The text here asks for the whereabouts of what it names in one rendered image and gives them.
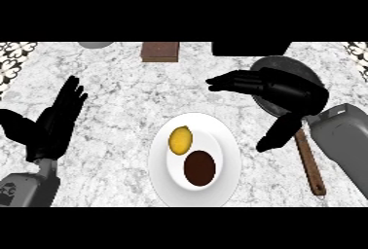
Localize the yellow lemon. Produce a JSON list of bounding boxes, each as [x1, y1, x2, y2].
[[169, 125, 194, 157]]

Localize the black white patterned tile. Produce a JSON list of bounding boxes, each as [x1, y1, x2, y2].
[[0, 42, 39, 98], [342, 42, 368, 82]]

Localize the grey round object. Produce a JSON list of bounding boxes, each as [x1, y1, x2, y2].
[[79, 42, 117, 50]]

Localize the black appliance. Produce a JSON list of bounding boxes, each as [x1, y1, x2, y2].
[[210, 42, 293, 57]]

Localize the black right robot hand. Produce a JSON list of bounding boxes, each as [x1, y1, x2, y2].
[[205, 66, 332, 154]]

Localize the brown wooden block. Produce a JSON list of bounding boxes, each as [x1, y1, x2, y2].
[[140, 42, 182, 63]]

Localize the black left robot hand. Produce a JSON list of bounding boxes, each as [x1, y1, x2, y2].
[[0, 75, 89, 163]]

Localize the dark pan with wooden handle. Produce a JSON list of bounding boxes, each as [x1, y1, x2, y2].
[[249, 55, 329, 197]]

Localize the white round plate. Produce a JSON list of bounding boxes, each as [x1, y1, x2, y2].
[[148, 112, 243, 208]]

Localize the dark brown chocolate cupcake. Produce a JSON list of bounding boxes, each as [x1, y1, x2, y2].
[[184, 150, 218, 188]]

